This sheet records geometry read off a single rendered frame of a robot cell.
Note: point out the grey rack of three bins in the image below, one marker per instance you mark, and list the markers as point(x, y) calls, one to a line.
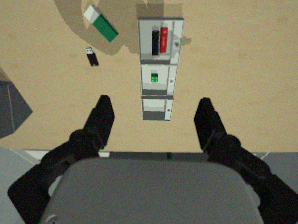
point(157, 97)

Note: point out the black usb stick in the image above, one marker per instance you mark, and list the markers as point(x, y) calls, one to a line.
point(92, 57)

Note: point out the red battery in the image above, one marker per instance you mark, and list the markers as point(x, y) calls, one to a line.
point(163, 40)

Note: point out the black battery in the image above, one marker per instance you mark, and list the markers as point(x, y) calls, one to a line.
point(155, 43)

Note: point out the green die with white pips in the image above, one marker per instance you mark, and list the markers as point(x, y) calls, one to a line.
point(154, 78)

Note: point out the green and white eraser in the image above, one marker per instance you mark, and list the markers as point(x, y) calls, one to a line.
point(100, 23)

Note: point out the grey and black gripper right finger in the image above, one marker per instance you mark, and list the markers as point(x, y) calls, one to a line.
point(278, 202)

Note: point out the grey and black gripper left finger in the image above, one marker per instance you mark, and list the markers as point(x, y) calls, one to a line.
point(29, 194)

